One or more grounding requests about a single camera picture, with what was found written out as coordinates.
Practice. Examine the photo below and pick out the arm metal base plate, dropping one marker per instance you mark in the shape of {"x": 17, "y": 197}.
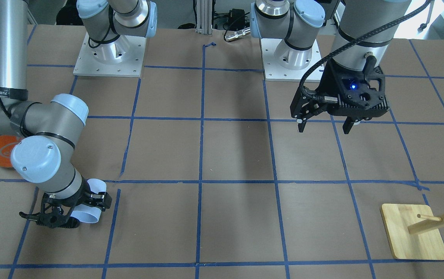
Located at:
{"x": 122, "y": 58}
{"x": 283, "y": 63}

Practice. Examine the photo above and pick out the aluminium frame post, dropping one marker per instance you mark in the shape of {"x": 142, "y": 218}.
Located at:
{"x": 203, "y": 16}

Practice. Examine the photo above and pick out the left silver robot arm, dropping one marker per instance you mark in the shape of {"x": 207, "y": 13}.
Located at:
{"x": 363, "y": 35}

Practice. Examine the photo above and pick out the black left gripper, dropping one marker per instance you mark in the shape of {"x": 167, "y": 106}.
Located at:
{"x": 329, "y": 86}

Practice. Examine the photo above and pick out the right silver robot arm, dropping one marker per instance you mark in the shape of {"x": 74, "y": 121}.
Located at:
{"x": 50, "y": 132}

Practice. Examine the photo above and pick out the wooden mug tree stand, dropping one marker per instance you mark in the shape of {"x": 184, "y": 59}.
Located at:
{"x": 413, "y": 231}

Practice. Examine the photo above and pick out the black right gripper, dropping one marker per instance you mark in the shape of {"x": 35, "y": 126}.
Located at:
{"x": 83, "y": 197}

